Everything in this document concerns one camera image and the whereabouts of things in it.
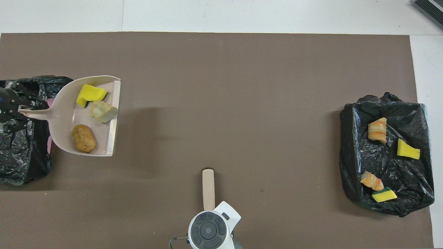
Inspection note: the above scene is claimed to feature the small striped croissant piece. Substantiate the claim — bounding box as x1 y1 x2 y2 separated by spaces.
91 100 118 123

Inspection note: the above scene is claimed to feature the yellow sponge piece green backing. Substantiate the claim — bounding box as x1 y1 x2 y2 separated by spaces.
372 187 398 202

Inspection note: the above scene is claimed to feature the brown bread roll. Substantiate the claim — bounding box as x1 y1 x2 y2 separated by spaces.
72 124 97 153

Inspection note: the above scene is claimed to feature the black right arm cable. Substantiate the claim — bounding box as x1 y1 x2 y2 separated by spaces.
169 236 190 249

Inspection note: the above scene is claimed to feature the beige plastic dustpan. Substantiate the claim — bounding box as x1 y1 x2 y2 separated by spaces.
18 75 121 157

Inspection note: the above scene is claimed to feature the brown table mat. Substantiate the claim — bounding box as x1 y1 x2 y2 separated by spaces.
0 32 433 249

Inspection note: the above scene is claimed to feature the pink plastic bin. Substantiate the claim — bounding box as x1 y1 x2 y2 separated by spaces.
47 98 56 154

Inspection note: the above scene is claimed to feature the dark striped object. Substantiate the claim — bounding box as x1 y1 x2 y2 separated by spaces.
413 0 443 30

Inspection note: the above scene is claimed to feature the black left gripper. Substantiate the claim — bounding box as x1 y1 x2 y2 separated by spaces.
0 87 39 133

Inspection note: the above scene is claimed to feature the black bag over pink bin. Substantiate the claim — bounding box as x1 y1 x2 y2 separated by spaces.
0 75 74 186

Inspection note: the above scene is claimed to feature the black trash bag bin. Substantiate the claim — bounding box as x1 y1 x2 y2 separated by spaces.
339 92 435 218

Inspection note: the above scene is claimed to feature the large striped croissant piece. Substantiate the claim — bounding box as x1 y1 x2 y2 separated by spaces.
368 117 388 144

